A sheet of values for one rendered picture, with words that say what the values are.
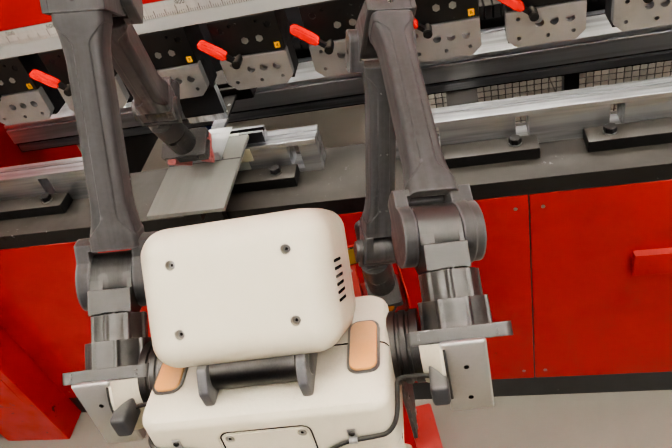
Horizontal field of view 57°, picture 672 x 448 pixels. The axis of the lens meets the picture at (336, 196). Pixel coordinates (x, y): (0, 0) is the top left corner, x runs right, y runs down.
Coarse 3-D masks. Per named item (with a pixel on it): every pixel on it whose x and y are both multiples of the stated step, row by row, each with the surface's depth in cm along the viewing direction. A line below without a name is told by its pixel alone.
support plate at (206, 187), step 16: (240, 144) 147; (224, 160) 144; (240, 160) 143; (176, 176) 143; (192, 176) 142; (208, 176) 140; (224, 176) 139; (160, 192) 140; (176, 192) 138; (192, 192) 137; (208, 192) 136; (224, 192) 134; (160, 208) 135; (176, 208) 134; (192, 208) 133; (208, 208) 131; (224, 208) 131
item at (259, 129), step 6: (252, 126) 152; (258, 126) 152; (264, 126) 152; (234, 132) 153; (240, 132) 153; (246, 132) 151; (252, 132) 150; (258, 132) 150; (264, 132) 151; (252, 138) 151; (258, 138) 151; (264, 138) 151
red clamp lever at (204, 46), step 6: (198, 42) 129; (204, 42) 129; (198, 48) 128; (204, 48) 128; (210, 48) 129; (216, 48) 129; (210, 54) 129; (216, 54) 129; (222, 54) 129; (240, 54) 133; (222, 60) 130; (228, 60) 130; (234, 60) 130; (240, 60) 131; (234, 66) 130
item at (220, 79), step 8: (216, 80) 167; (224, 80) 166; (224, 88) 165; (232, 88) 164; (256, 88) 169; (224, 96) 166; (232, 96) 165; (240, 96) 166; (248, 96) 165; (232, 104) 162; (216, 120) 157; (224, 120) 156; (216, 128) 155
